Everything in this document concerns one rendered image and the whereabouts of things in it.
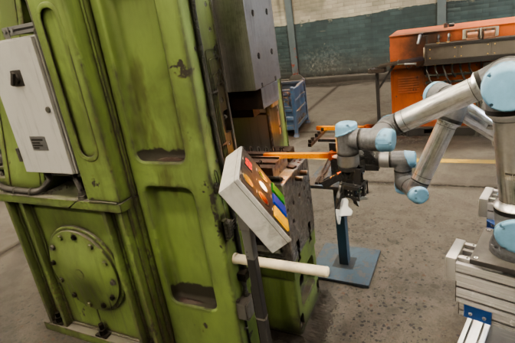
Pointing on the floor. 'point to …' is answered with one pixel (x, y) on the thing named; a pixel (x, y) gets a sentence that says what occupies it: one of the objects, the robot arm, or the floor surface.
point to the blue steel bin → (295, 104)
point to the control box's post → (257, 284)
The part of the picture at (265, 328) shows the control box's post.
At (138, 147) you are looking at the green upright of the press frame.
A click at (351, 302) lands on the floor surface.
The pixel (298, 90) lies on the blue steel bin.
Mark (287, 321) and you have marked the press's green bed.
